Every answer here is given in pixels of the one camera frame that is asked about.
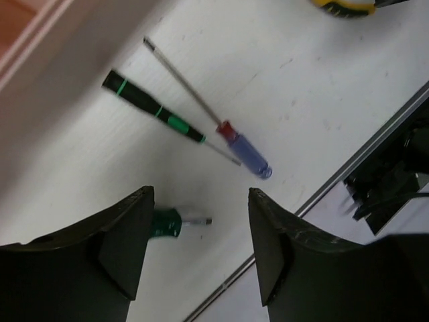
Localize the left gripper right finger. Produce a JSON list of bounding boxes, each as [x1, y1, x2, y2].
[[248, 188, 428, 321]]

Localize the black green precision screwdriver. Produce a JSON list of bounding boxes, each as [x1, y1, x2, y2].
[[102, 69, 241, 166]]

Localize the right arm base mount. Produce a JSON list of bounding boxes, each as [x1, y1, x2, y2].
[[345, 116, 428, 235]]

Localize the yellow black pliers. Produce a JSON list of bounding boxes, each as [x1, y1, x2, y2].
[[310, 0, 376, 19]]

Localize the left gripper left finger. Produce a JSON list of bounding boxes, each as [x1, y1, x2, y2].
[[1, 186, 154, 321]]

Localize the dark green stubby screwdriver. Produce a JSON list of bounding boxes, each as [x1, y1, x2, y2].
[[149, 205, 212, 238]]

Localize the blue red screwdriver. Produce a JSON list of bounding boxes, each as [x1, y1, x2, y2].
[[143, 36, 273, 180]]

